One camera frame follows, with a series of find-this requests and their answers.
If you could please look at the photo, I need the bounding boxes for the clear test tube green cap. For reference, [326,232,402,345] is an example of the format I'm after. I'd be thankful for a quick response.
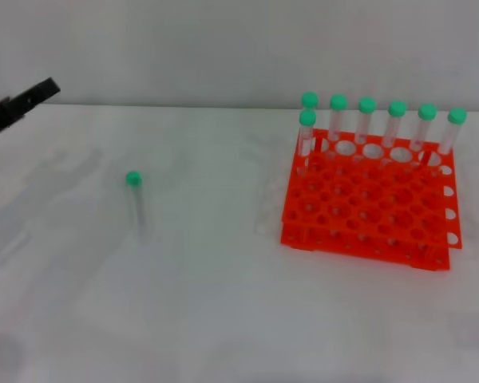
[301,91,320,139]
[296,109,318,179]
[436,107,469,156]
[125,170,149,243]
[354,97,378,145]
[409,103,438,153]
[327,93,349,144]
[381,100,408,149]

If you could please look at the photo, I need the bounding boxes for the orange plastic test tube rack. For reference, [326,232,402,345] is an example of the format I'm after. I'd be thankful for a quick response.
[279,128,464,272]

